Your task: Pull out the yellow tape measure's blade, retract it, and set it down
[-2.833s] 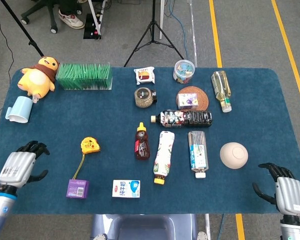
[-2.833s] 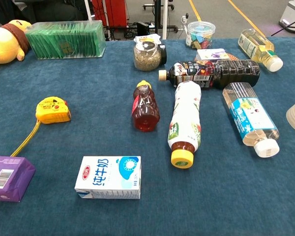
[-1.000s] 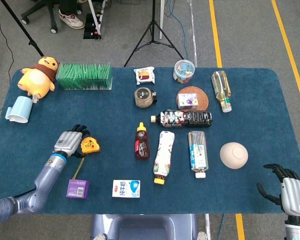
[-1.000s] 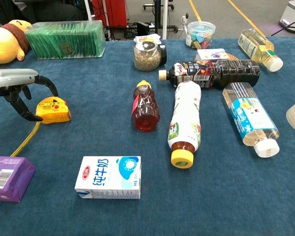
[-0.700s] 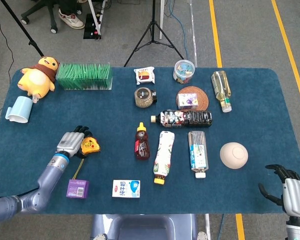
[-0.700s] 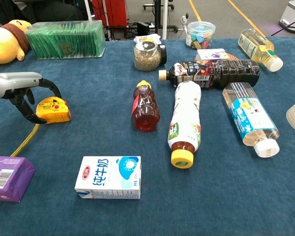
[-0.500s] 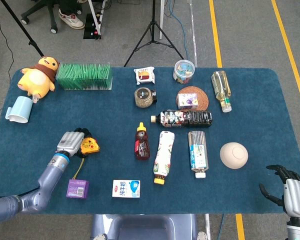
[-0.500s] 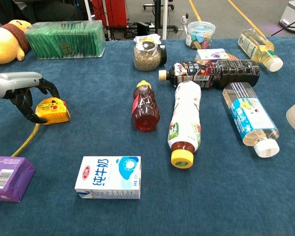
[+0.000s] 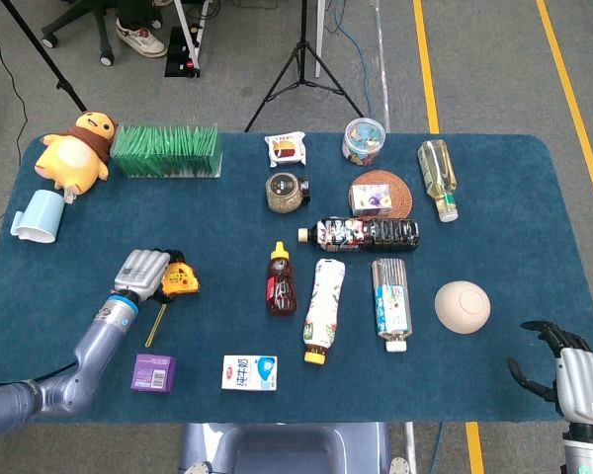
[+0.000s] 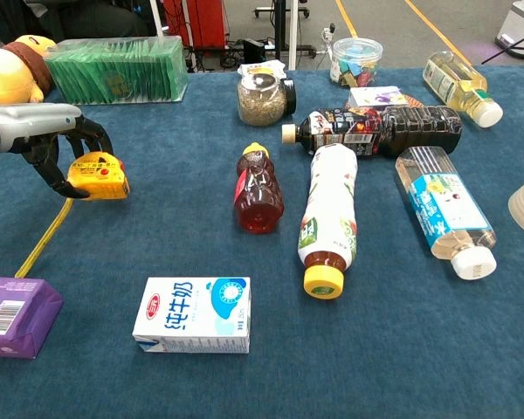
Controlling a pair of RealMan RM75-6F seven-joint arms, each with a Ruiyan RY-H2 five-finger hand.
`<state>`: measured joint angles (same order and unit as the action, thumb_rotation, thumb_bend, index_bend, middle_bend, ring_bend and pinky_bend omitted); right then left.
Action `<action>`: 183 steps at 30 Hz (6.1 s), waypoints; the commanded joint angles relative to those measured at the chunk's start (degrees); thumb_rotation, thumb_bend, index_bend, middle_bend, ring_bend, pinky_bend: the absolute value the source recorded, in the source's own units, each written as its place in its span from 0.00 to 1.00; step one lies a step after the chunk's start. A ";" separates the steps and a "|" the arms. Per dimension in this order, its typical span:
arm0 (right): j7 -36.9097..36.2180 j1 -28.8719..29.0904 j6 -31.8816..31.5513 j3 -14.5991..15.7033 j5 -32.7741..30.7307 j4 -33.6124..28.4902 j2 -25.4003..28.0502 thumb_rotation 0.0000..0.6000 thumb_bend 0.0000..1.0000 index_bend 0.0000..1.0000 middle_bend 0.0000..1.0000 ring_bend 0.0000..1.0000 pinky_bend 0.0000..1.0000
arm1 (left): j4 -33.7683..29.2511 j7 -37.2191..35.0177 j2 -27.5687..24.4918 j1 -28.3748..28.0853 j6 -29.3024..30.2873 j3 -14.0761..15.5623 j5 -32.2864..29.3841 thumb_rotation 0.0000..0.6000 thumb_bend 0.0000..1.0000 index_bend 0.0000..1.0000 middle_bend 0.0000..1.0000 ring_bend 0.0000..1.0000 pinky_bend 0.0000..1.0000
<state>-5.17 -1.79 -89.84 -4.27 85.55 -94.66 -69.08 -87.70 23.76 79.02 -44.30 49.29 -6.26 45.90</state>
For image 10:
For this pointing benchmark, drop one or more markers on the glass seed jar black lid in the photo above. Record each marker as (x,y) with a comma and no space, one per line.
(262,102)

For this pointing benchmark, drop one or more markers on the small white purple box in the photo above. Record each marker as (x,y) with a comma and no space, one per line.
(375,96)

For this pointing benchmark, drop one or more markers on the white floral bottle yellow cap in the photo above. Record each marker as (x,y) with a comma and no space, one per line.
(329,205)

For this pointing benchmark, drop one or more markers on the clear box of green packets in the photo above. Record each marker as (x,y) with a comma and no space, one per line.
(113,72)

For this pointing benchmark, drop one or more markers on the white slanted frame leg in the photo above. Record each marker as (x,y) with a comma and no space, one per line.
(157,19)

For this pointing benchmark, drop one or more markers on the small black box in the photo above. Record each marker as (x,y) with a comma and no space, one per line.
(254,50)

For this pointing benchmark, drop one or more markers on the white machine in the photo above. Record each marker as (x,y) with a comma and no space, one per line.
(521,22)

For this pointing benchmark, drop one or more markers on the white power strip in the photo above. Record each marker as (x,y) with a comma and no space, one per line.
(328,32)

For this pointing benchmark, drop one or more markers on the pale yellow drink bottle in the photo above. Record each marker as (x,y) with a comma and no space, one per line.
(458,83)

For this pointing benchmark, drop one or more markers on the red cabinet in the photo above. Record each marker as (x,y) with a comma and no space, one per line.
(196,22)

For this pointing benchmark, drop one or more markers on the white blue milk carton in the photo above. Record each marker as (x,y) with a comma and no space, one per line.
(192,314)

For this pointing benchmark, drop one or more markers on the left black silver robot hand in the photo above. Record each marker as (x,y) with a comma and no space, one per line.
(26,122)

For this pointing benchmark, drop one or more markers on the packaged bread snack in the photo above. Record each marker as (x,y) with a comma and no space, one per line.
(262,68)

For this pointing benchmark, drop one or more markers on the blue table mat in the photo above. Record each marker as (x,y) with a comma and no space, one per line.
(157,218)

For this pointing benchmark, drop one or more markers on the white upright post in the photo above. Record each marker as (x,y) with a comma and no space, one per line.
(293,35)

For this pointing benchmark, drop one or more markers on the clear bottle blue label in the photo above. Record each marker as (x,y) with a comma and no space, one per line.
(445,205)

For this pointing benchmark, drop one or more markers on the clear jar of colourful clips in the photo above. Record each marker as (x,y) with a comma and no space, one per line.
(356,63)

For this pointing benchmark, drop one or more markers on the yellow plush toy brown scarf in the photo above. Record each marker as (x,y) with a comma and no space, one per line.
(4,74)

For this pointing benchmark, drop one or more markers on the thin black stand leg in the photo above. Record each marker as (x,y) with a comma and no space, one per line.
(513,47)

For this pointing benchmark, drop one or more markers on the purple carton box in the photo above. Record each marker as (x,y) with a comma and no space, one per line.
(17,318)

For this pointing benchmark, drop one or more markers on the bear shaped honey bottle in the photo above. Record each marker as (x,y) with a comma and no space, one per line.
(258,192)

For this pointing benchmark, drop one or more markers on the yellow tape measure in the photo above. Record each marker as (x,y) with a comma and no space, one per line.
(100,179)

